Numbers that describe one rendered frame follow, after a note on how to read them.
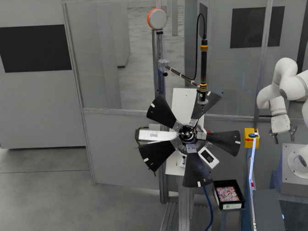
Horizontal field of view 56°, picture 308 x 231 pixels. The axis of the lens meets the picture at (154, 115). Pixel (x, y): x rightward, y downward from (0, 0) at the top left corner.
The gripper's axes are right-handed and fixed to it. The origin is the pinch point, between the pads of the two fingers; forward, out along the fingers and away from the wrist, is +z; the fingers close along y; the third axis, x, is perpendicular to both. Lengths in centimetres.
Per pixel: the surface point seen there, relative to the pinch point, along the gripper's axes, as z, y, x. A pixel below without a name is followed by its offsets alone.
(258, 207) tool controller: 33, -3, -42
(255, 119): -33, -46, 75
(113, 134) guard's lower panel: -39, -173, 17
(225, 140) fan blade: -7.7, -37.7, 1.2
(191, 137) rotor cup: -11, -54, -15
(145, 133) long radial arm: -21, -92, -20
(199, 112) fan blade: -28, -50, -8
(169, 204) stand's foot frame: 36, -144, 62
